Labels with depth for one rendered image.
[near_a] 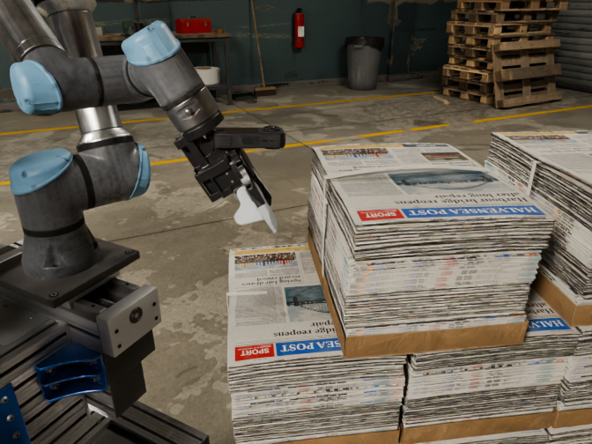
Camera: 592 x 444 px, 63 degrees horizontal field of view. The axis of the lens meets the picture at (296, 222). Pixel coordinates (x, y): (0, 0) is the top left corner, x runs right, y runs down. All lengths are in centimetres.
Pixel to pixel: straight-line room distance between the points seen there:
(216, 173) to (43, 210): 39
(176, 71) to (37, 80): 19
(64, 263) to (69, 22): 48
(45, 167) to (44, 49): 26
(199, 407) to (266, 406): 106
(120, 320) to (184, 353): 110
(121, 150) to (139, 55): 36
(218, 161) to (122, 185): 34
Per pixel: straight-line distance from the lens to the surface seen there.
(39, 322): 113
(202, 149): 79
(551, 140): 111
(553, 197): 95
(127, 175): 107
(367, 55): 771
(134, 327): 106
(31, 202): 104
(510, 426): 103
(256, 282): 95
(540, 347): 92
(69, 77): 80
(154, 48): 74
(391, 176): 82
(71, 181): 104
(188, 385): 196
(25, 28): 89
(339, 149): 94
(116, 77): 82
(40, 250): 107
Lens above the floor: 133
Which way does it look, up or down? 25 degrees down
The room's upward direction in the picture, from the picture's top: straight up
